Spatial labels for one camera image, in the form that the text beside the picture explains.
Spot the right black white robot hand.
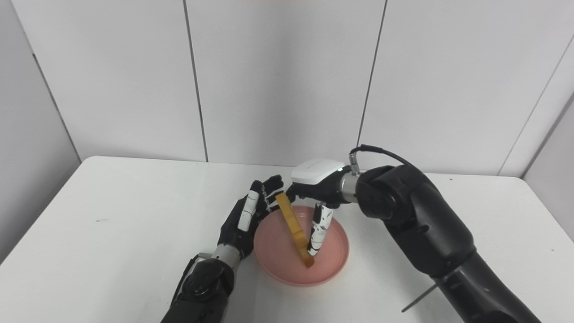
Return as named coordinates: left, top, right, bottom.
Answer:
left=285, top=157, right=349, bottom=257

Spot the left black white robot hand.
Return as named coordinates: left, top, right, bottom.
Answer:
left=218, top=175, right=284, bottom=262

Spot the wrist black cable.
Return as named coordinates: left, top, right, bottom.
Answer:
left=172, top=252, right=212, bottom=302
left=348, top=144, right=418, bottom=174

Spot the slice of white bread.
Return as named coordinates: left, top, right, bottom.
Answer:
left=275, top=192, right=316, bottom=269

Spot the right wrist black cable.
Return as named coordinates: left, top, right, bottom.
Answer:
left=348, top=144, right=418, bottom=174

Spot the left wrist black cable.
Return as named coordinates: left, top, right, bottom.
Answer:
left=172, top=252, right=212, bottom=302

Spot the pink round plate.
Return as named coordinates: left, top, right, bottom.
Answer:
left=253, top=205, right=350, bottom=288

